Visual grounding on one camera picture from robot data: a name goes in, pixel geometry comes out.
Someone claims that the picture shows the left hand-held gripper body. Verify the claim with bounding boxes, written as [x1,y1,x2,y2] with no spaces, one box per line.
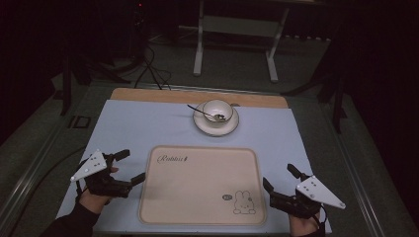
[69,149,132,199]

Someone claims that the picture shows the metal spoon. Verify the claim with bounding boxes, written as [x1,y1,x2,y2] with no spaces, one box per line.
[187,104,227,121]

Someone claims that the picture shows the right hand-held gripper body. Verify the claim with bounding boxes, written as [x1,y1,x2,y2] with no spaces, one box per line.
[269,175,347,220]

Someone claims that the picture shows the white metal stand frame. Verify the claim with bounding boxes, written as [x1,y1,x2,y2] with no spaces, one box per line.
[193,0,291,83]

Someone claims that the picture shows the white cup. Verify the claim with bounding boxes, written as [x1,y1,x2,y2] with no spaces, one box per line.
[202,99,241,124]

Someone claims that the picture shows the dark metal stand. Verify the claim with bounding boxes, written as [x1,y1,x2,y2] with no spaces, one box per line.
[58,45,132,117]
[282,62,349,134]

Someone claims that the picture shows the person's right hand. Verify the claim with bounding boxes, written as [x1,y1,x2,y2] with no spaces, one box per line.
[289,211,323,237]

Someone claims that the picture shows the person's left hand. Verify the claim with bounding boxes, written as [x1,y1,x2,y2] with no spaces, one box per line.
[79,166,120,215]

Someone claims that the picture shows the dark device with red light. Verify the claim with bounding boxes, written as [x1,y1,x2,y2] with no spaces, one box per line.
[130,0,150,62]

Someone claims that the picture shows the beige tray with rabbit print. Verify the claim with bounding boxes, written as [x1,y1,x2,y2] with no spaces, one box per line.
[137,144,268,227]

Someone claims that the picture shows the black cables on floor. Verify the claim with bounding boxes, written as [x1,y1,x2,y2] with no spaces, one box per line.
[132,44,173,91]

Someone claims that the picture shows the white saucer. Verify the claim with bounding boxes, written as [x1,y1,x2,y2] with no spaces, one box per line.
[192,102,240,137]

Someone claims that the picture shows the black cable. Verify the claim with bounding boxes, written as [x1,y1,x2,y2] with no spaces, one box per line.
[6,146,88,225]

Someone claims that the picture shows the light blue table mat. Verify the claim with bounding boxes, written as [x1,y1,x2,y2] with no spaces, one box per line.
[55,99,333,235]

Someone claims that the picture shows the floor socket box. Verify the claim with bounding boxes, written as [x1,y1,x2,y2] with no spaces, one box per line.
[67,115,92,129]

